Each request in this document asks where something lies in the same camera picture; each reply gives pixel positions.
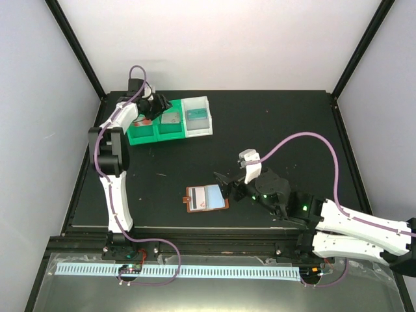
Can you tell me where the brown leather card holder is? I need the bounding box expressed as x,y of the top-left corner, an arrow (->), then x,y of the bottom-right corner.
183,185 -> 229,213

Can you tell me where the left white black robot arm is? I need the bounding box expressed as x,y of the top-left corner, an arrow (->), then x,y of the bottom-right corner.
88,78 -> 172,259

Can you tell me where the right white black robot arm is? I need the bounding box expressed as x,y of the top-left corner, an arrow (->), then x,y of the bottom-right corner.
214,168 -> 415,277

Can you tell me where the red spotted card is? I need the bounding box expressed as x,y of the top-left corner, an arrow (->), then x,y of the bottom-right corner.
133,119 -> 153,127

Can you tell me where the light blue card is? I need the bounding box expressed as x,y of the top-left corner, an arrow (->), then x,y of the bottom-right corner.
206,185 -> 226,209

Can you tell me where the teal card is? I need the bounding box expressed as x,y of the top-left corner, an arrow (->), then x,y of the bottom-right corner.
187,108 -> 207,120

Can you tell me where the middle green bin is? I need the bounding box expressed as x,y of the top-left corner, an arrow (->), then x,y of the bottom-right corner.
158,99 -> 185,141

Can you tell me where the green bin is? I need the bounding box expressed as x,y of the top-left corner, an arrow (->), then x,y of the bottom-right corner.
127,115 -> 160,146
158,99 -> 185,141

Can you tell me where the left green bin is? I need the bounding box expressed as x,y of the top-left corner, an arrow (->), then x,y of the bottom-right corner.
127,115 -> 160,146

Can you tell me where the white translucent bin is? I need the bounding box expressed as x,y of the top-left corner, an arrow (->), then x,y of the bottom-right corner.
181,96 -> 213,138

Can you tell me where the small circuit board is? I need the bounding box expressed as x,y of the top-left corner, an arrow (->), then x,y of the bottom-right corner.
118,264 -> 142,274

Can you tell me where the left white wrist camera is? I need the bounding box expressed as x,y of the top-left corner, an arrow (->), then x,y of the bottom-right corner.
142,83 -> 153,99

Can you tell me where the white slotted cable duct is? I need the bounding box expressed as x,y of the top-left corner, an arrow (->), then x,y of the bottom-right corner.
55,263 -> 301,281

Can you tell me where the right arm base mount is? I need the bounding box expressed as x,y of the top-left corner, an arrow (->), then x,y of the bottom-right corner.
274,240 -> 325,265

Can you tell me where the left black frame post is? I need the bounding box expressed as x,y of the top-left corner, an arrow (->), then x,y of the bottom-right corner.
45,0 -> 106,100

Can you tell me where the black frame post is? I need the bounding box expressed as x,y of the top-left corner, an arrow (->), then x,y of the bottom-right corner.
331,0 -> 396,98
45,0 -> 106,100

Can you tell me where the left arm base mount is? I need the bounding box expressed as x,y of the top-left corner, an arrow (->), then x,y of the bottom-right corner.
101,235 -> 159,263

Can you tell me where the right black frame post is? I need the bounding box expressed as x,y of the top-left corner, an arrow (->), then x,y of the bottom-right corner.
331,0 -> 396,98

